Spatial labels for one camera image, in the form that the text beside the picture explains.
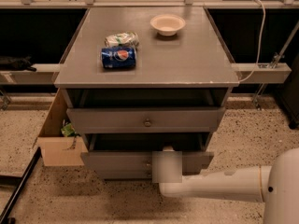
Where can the grey bottom drawer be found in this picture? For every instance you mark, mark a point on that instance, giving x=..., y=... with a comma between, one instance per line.
x=124, y=174

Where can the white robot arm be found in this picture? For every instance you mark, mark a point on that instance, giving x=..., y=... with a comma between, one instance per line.
x=277, y=186

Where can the green packet in box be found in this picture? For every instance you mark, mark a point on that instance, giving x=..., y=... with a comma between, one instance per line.
x=68, y=130

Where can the grey drawer cabinet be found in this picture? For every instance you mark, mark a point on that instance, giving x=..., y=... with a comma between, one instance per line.
x=173, y=97

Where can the white paper bowl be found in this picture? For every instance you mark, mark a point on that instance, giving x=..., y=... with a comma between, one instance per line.
x=167, y=24

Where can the brown cardboard box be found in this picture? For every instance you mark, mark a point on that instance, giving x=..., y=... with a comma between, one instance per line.
x=56, y=149

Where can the crushed green white can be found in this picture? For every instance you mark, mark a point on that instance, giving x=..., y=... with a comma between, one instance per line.
x=126, y=39

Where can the grey drawer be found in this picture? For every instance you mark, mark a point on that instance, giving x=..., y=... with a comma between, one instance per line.
x=124, y=174
x=133, y=151
x=145, y=120

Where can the black object on rail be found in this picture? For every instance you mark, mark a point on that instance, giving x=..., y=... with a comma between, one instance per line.
x=8, y=63

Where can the black metal floor bar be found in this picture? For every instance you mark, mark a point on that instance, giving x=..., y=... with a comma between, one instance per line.
x=18, y=183

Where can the grey top drawer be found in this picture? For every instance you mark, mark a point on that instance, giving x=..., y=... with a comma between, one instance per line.
x=145, y=120

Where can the blue pepsi can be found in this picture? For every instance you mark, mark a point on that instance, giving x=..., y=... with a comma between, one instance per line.
x=118, y=57

